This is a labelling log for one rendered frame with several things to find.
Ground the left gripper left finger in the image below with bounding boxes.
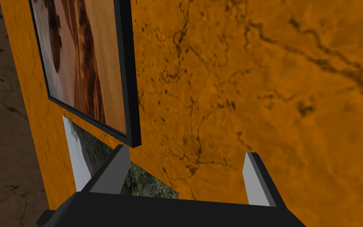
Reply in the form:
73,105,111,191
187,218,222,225
81,144,131,195

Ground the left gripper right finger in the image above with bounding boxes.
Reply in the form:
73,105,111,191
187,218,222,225
243,152,287,208

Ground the frameless green landscape picture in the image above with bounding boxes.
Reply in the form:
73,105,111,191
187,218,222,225
62,115,179,199

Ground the black framed brown picture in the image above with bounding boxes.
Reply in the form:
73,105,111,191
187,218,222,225
28,0,142,149

